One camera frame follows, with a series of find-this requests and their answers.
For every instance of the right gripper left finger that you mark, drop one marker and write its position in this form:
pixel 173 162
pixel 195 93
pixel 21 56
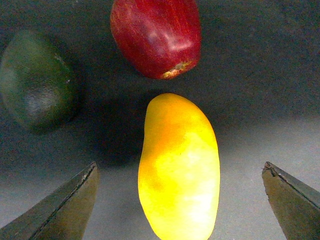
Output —
pixel 62 215

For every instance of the green avocado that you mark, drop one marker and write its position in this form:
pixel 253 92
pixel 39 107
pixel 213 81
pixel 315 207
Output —
pixel 38 87

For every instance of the red mango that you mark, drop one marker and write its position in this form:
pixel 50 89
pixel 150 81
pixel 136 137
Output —
pixel 160 38

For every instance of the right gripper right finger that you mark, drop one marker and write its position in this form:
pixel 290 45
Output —
pixel 295 204

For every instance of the yellow mango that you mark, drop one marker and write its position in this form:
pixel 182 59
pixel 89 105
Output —
pixel 179 170

